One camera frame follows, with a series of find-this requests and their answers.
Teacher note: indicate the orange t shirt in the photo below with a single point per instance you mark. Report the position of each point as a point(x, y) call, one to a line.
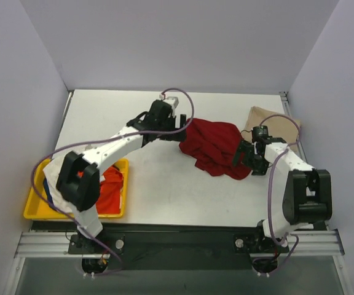
point(111, 184)

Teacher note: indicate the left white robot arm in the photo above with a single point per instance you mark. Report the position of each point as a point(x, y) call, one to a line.
point(124, 142)

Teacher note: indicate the white t shirt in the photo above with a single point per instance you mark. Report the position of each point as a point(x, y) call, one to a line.
point(51, 173)

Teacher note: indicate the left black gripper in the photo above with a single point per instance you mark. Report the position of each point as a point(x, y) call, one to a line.
point(176, 126)

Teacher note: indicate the dark red t shirt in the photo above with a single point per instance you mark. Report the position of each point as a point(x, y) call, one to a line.
point(213, 145)

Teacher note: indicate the folded beige t shirt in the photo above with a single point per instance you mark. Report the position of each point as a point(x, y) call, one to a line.
point(280, 127)

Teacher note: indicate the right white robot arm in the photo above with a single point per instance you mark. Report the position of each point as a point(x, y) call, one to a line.
point(307, 194)

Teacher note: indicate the yellow plastic tray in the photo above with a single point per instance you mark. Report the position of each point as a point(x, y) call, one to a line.
point(79, 185)

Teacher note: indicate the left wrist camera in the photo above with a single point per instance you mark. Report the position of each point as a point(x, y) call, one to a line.
point(173, 101)

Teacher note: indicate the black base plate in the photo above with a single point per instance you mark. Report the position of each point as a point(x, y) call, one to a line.
point(166, 247)

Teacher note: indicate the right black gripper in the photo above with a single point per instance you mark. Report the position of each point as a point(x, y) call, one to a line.
point(247, 154)

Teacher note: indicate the navy blue t shirt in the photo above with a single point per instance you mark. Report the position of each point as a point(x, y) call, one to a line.
point(48, 194)

